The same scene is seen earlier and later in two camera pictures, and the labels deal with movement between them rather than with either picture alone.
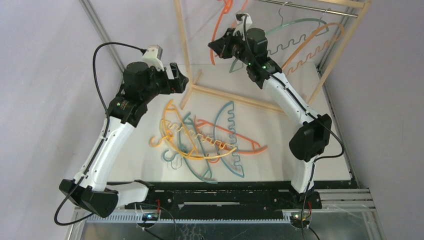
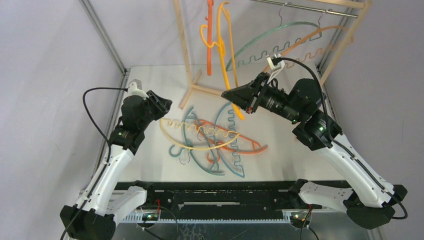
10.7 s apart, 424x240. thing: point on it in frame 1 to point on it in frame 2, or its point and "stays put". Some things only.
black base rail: [236, 197] stays put
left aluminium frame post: [93, 16] stays put
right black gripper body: [226, 44] to [257, 96]
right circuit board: [296, 221] stays put
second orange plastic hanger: [217, 144] stays put
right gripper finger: [218, 45] to [246, 95]
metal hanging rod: [309, 7] stays put
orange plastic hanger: [227, 9] to [209, 18]
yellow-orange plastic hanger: [196, 156] to [220, 46]
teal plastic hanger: [182, 153] to [189, 145]
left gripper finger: [178, 80] to [163, 105]
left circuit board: [150, 216] stays put
